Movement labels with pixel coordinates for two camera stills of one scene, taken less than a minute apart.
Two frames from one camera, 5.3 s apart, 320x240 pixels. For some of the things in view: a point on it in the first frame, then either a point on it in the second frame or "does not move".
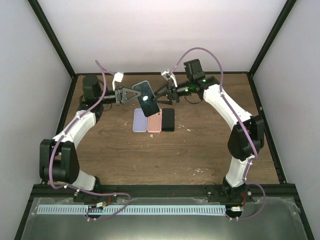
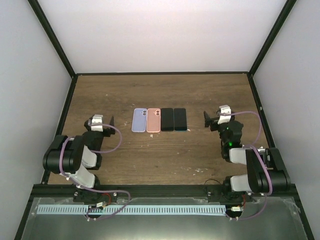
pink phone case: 154,123 does not move
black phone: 146,98 -> 180,119
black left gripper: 120,95 -> 108,132
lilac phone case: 140,121 does not move
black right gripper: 175,95 -> 213,121
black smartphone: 168,119 does not move
